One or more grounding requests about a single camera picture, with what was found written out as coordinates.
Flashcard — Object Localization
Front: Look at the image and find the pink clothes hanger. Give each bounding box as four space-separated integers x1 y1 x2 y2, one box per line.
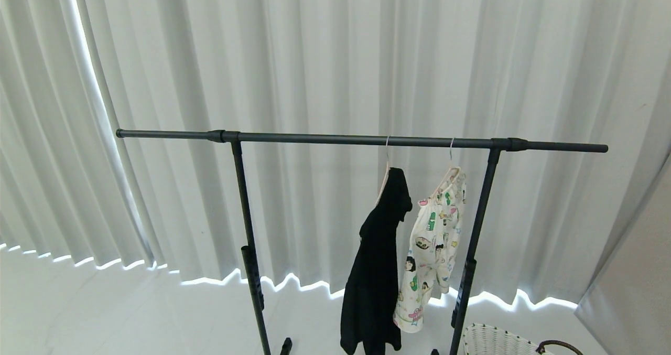
430 137 463 199
374 135 393 207

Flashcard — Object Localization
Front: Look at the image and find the black short-sleeved shirt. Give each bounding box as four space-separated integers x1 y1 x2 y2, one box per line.
339 167 414 355

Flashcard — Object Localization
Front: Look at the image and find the cream printed garment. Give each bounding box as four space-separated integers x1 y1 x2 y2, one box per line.
393 168 468 334

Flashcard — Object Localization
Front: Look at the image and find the black clothes rack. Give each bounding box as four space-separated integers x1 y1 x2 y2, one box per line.
115 128 609 355

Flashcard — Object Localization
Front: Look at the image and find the white laundry basket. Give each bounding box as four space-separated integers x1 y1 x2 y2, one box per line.
461 322 578 355

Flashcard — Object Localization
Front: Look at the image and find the white curtain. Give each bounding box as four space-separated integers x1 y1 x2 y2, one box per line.
0 0 671 314

